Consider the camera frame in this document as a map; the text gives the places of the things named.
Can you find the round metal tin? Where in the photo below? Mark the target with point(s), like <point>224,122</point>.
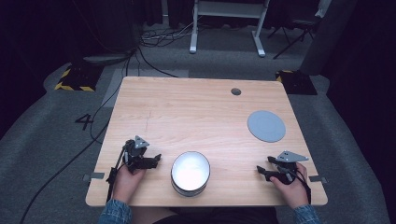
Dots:
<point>190,173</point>

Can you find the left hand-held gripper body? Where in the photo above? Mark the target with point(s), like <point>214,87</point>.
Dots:
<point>134,152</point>

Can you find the white desk frame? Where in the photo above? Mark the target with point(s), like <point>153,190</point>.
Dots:
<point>229,8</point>

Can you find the person's left hand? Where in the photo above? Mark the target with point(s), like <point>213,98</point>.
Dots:
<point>126,183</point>

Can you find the black yellow striped base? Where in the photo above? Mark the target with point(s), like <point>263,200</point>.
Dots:
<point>297,82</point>
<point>79,79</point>

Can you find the round grey lid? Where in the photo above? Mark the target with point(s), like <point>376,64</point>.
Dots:
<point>266,126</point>

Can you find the grey stand foot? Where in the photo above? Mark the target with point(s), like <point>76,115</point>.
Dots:
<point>107,58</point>

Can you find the grey metal table bracket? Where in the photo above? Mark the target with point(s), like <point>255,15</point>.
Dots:
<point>318,179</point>
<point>93,176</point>

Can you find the person's right hand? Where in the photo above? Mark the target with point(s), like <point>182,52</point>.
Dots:
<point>294,193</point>

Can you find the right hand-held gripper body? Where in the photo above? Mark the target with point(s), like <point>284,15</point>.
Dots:
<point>288,174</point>

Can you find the black folding chair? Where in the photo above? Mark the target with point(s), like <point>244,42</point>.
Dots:
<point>300,23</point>

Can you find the grey column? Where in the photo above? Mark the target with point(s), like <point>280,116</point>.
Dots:
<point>327,37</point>

